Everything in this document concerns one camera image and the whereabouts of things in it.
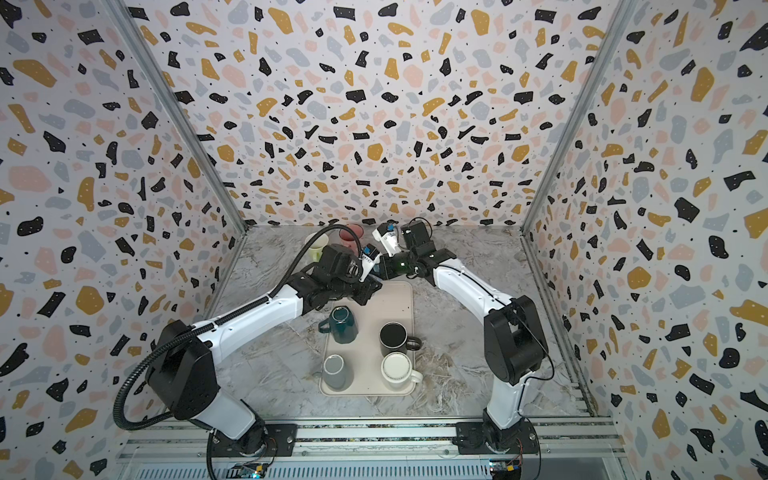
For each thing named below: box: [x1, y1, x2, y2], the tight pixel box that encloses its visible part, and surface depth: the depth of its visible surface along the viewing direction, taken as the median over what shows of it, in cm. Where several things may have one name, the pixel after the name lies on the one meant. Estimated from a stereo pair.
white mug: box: [381, 352, 424, 389], surface depth 80 cm
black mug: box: [379, 321, 422, 357], surface depth 84 cm
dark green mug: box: [318, 306, 358, 345], surface depth 87 cm
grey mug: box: [323, 354, 347, 389], surface depth 78 cm
